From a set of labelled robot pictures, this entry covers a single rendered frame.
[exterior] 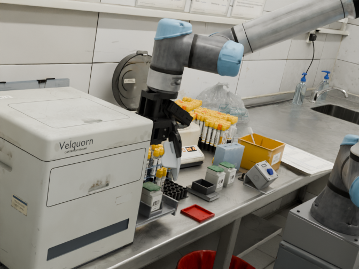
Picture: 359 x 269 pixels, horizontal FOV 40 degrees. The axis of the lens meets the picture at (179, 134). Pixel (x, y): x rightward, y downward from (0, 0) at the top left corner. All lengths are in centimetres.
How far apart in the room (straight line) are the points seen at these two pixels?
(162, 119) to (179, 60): 14
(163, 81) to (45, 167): 34
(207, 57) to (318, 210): 50
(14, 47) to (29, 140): 70
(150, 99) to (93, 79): 73
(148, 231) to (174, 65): 42
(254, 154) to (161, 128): 70
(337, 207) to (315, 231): 8
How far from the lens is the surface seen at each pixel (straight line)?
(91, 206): 100
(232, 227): 155
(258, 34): 117
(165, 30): 106
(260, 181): 160
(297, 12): 118
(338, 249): 129
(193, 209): 138
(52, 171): 89
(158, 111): 109
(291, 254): 133
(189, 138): 169
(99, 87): 182
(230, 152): 164
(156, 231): 123
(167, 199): 128
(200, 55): 105
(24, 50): 159
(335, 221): 129
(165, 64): 106
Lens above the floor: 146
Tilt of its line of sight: 17 degrees down
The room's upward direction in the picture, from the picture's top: 11 degrees clockwise
